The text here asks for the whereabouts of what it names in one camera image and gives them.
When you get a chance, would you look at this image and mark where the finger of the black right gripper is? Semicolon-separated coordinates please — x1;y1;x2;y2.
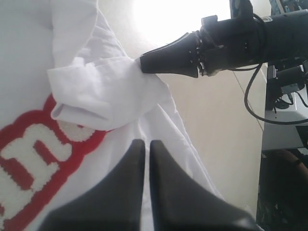
140;32;199;78

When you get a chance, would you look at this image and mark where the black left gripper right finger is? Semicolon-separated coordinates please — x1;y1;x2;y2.
149;140;258;231

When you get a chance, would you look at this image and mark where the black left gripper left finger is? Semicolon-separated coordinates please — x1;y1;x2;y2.
39;140;145;231

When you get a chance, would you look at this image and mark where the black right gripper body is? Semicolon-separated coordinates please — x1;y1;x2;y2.
197;14;267;76

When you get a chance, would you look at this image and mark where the white t-shirt red logo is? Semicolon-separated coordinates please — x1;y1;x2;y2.
0;0;220;231

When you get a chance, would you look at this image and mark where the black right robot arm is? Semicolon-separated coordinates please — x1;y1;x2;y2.
140;10;308;78

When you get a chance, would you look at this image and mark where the grey equipment stand background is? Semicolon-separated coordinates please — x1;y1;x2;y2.
256;57;308;231

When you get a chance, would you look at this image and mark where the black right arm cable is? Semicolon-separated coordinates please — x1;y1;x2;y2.
231;14;308;126

